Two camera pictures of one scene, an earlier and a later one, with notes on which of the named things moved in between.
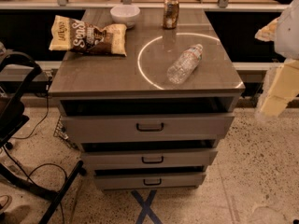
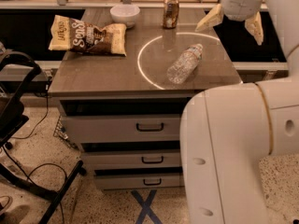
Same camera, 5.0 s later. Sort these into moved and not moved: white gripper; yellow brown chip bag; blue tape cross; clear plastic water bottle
Moved: white gripper
Not moved: blue tape cross; yellow brown chip bag; clear plastic water bottle
